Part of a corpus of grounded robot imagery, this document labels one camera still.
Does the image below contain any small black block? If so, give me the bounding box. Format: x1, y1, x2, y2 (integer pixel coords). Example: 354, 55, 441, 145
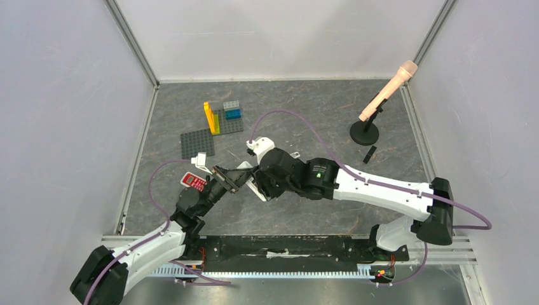
363, 146, 377, 164

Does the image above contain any green brick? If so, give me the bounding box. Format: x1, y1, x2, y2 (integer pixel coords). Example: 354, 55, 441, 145
212, 113, 221, 135

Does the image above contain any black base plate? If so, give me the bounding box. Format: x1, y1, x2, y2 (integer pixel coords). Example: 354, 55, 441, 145
181, 235, 409, 273

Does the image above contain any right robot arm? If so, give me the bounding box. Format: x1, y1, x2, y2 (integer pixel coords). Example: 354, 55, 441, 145
247, 148, 453, 259

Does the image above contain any blue brick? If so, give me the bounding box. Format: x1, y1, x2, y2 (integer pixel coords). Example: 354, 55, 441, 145
224, 109, 242, 120

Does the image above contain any aluminium frame rail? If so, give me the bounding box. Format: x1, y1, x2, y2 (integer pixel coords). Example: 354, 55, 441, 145
104, 1, 160, 235

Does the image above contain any pink toy microphone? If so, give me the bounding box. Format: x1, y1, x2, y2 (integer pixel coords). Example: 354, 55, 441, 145
358, 60, 418, 121

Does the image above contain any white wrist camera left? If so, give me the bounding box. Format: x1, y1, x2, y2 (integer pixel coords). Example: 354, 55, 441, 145
191, 152, 212, 175

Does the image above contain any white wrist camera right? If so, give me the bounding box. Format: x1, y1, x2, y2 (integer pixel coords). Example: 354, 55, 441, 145
246, 137, 275, 163

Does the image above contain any white remote with slot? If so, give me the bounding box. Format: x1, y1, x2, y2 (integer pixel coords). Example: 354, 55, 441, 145
237, 161, 268, 202

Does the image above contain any red white small device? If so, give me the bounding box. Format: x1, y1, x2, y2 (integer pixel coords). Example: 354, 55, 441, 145
181, 172, 207, 192

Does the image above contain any black microphone stand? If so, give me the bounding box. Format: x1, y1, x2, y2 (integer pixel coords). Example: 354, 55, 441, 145
350, 105, 381, 146

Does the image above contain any dark grey brick baseplate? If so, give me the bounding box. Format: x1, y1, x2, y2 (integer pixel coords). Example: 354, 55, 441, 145
180, 128, 215, 159

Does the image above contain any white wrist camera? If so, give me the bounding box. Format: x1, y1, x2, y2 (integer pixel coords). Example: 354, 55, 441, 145
191, 152, 212, 175
246, 137, 275, 163

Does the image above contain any grey brick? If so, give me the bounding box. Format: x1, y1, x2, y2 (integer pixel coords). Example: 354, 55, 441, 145
223, 100, 240, 111

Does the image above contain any yellow brick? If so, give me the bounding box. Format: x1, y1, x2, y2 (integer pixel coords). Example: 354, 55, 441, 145
203, 102, 216, 135

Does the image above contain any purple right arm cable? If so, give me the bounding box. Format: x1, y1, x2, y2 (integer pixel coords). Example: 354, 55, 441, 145
249, 110, 493, 287

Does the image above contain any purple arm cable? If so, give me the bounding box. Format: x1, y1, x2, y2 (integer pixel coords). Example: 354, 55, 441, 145
249, 110, 493, 287
83, 159, 233, 305

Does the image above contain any white cable duct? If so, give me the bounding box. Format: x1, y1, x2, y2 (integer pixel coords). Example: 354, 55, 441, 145
150, 264, 376, 280

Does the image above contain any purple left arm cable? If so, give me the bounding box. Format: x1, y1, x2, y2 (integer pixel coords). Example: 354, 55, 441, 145
83, 159, 233, 305

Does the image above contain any grey baseplate with bricks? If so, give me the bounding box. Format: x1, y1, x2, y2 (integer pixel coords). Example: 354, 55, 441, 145
214, 109, 244, 135

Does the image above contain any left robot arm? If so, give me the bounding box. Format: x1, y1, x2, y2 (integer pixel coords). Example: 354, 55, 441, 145
69, 161, 253, 304

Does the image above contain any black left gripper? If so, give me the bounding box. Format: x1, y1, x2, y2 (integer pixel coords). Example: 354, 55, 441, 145
197, 164, 252, 217

